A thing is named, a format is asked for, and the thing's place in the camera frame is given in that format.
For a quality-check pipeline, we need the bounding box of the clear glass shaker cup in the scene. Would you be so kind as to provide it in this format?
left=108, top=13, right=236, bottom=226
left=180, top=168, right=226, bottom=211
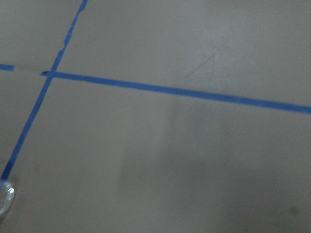
left=0, top=180, right=16, bottom=218

